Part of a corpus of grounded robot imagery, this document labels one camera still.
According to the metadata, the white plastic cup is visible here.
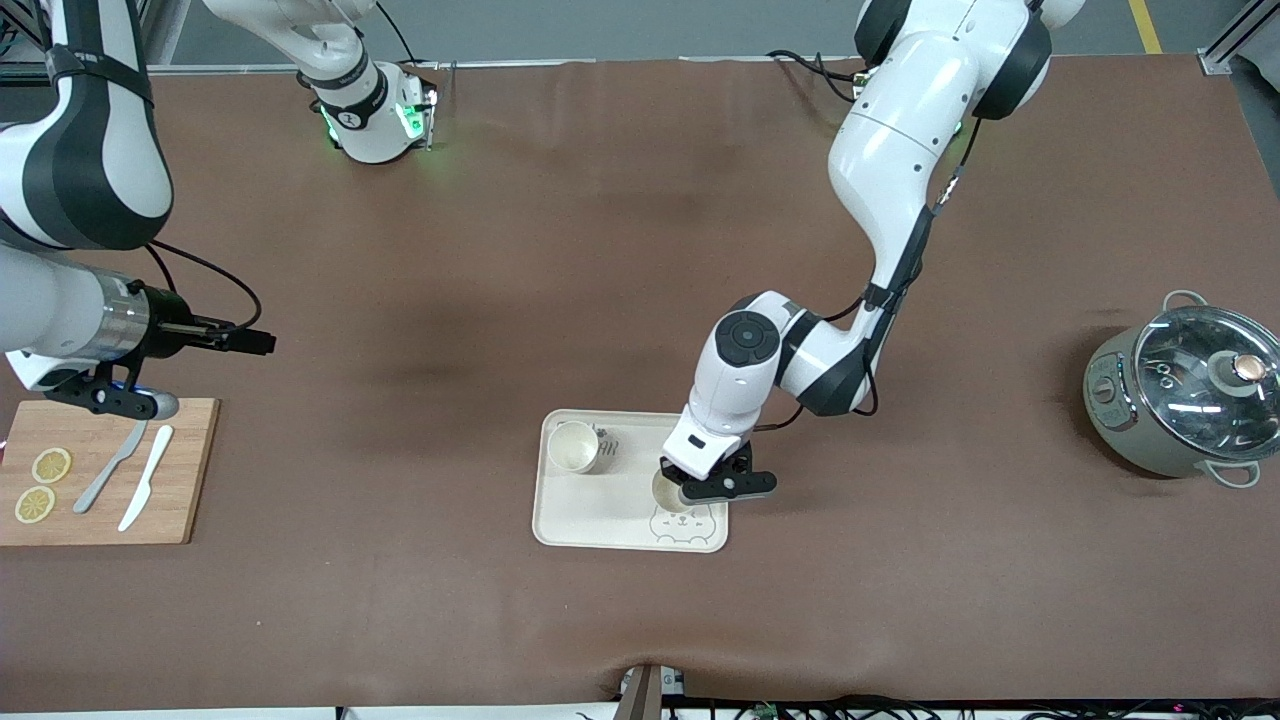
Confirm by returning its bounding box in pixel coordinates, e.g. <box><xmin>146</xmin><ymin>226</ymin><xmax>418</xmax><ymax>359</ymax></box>
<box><xmin>652</xmin><ymin>468</ymin><xmax>703</xmax><ymax>511</ymax></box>
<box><xmin>547</xmin><ymin>421</ymin><xmax>601</xmax><ymax>474</ymax></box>

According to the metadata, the white tray with bear print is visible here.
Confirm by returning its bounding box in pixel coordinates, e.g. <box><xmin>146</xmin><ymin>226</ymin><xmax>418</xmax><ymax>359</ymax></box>
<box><xmin>532</xmin><ymin>409</ymin><xmax>730</xmax><ymax>553</ymax></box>

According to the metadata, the wooden cutting board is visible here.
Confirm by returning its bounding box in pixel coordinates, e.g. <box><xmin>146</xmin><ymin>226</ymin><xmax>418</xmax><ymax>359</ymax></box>
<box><xmin>0</xmin><ymin>398</ymin><xmax>220</xmax><ymax>546</ymax></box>

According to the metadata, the white plastic knife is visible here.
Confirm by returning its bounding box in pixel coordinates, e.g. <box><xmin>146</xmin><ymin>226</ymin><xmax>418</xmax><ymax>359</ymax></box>
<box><xmin>118</xmin><ymin>425</ymin><xmax>174</xmax><ymax>532</ymax></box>

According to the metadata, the grey plastic knife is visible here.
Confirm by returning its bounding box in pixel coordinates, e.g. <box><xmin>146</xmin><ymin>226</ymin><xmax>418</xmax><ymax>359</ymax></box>
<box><xmin>73</xmin><ymin>418</ymin><xmax>149</xmax><ymax>515</ymax></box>

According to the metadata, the green pot with glass lid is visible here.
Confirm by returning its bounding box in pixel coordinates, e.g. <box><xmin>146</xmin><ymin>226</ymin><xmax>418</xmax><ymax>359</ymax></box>
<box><xmin>1083</xmin><ymin>290</ymin><xmax>1280</xmax><ymax>489</ymax></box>

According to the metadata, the brown post with grey bracket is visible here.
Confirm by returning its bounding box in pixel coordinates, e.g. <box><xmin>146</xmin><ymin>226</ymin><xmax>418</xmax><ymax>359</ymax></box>
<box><xmin>615</xmin><ymin>663</ymin><xmax>686</xmax><ymax>720</ymax></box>

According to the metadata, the black right base cable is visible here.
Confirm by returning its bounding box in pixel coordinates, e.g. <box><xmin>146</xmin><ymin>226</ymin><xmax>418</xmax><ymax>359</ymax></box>
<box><xmin>375</xmin><ymin>0</ymin><xmax>443</xmax><ymax>71</ymax></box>

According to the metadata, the black base cable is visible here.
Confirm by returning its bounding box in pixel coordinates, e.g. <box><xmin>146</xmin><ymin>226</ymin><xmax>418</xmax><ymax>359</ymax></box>
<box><xmin>765</xmin><ymin>48</ymin><xmax>869</xmax><ymax>103</ymax></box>
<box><xmin>375</xmin><ymin>0</ymin><xmax>443</xmax><ymax>71</ymax></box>

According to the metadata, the black left base cable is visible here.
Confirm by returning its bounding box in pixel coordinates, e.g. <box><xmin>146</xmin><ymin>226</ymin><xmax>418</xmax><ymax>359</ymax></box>
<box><xmin>765</xmin><ymin>48</ymin><xmax>869</xmax><ymax>103</ymax></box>

